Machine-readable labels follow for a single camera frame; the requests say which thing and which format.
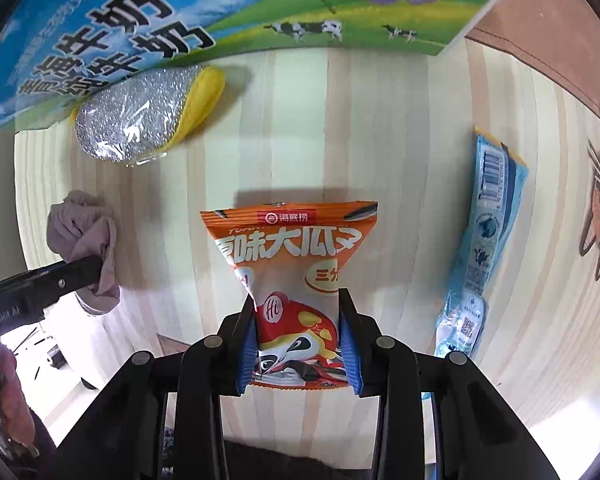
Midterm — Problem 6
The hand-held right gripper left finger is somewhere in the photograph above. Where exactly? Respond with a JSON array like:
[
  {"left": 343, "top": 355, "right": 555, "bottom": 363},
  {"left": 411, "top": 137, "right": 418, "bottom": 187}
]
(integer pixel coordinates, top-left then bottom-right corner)
[{"left": 50, "top": 296, "right": 257, "bottom": 480}]

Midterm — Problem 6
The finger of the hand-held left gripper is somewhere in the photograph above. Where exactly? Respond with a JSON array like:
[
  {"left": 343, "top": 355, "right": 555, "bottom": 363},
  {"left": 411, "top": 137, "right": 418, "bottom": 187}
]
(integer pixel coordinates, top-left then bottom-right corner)
[{"left": 22, "top": 256, "right": 104, "bottom": 307}]

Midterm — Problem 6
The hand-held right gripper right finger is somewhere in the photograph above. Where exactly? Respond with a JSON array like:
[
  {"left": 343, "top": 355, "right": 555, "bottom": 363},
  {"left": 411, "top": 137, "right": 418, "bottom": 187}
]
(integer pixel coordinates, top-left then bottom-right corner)
[{"left": 339, "top": 287, "right": 547, "bottom": 480}]

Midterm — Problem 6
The pinkish grey cloth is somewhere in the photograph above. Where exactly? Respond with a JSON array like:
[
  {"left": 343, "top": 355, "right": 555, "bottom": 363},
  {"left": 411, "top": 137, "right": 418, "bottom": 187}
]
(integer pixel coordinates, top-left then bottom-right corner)
[{"left": 46, "top": 190, "right": 121, "bottom": 316}]

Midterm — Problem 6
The orange snack packet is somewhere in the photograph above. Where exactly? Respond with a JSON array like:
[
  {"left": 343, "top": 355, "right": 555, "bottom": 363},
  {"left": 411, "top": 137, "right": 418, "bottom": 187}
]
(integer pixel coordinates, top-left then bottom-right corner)
[{"left": 200, "top": 201, "right": 381, "bottom": 391}]

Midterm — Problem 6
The person's left forearm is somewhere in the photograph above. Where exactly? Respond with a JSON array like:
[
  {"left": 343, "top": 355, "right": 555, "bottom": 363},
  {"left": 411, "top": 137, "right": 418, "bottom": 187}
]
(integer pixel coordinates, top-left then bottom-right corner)
[{"left": 0, "top": 336, "right": 56, "bottom": 466}]

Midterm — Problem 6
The silver and yellow scouring sponge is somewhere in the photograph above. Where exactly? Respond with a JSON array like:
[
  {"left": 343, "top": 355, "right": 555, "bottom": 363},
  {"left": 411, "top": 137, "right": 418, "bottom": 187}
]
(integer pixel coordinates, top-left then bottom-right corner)
[{"left": 74, "top": 65, "right": 227, "bottom": 167}]

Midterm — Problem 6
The light blue plastic packet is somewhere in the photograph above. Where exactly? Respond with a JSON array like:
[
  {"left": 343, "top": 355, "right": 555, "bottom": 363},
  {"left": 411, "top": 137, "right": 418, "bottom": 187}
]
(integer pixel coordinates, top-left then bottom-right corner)
[{"left": 421, "top": 126, "right": 530, "bottom": 401}]

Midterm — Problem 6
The blue printed milk carton box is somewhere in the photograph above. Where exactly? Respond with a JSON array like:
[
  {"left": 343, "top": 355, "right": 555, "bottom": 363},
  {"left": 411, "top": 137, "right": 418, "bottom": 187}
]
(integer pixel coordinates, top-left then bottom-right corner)
[{"left": 0, "top": 0, "right": 531, "bottom": 136}]

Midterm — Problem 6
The brown cat print cardboard box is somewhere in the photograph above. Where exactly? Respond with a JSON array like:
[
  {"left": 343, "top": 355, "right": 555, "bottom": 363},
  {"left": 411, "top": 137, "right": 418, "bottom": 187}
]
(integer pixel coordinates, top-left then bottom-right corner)
[{"left": 464, "top": 0, "right": 600, "bottom": 371}]

